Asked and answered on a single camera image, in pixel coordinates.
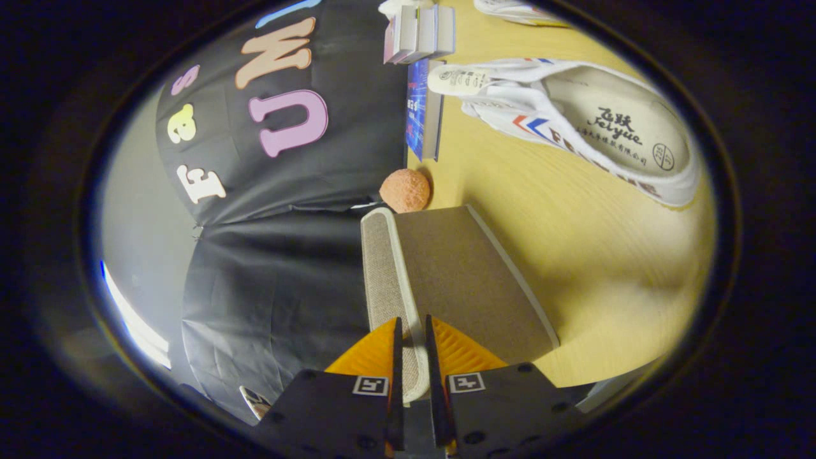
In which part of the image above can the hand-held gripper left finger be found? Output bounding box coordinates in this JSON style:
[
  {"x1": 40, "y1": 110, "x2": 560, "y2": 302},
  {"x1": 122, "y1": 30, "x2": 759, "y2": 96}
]
[{"x1": 252, "y1": 317, "x2": 405, "y2": 459}]

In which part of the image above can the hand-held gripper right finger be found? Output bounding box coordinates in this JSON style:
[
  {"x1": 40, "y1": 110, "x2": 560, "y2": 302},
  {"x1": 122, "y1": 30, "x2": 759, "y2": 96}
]
[{"x1": 425, "y1": 314, "x2": 594, "y2": 459}]

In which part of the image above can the beige storage box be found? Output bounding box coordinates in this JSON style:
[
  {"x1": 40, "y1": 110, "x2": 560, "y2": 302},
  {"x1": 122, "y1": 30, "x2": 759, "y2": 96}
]
[{"x1": 360, "y1": 204, "x2": 562, "y2": 404}]

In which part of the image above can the white canvas shoe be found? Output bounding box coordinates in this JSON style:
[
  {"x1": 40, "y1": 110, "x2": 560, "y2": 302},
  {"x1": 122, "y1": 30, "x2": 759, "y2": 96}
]
[
  {"x1": 473, "y1": 0, "x2": 571, "y2": 28},
  {"x1": 427, "y1": 57, "x2": 702, "y2": 209}
]

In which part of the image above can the black backdrop cloth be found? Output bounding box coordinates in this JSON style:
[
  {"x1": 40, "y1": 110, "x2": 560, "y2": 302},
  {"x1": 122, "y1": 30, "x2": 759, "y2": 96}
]
[{"x1": 155, "y1": 0, "x2": 409, "y2": 421}]

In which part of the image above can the orange sponge ball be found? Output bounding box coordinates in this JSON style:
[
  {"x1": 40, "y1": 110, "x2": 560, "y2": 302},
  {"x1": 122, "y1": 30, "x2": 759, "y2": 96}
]
[{"x1": 379, "y1": 168, "x2": 432, "y2": 214}]

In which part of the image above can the pink cover book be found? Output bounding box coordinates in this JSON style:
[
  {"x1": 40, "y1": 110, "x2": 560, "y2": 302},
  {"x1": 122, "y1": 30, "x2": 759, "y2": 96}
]
[{"x1": 382, "y1": 5, "x2": 419, "y2": 64}]

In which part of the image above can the white cover book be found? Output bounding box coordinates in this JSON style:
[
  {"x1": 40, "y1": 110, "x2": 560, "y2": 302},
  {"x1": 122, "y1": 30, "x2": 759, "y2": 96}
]
[{"x1": 416, "y1": 5, "x2": 439, "y2": 61}]

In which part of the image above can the pale blue cover book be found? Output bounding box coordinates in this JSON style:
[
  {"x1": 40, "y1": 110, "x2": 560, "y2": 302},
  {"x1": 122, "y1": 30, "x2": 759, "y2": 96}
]
[{"x1": 436, "y1": 5, "x2": 456, "y2": 58}]

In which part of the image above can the white plush ball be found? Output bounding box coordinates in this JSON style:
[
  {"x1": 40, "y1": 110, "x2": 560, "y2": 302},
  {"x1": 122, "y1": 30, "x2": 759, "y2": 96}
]
[{"x1": 378, "y1": 0, "x2": 434, "y2": 18}]

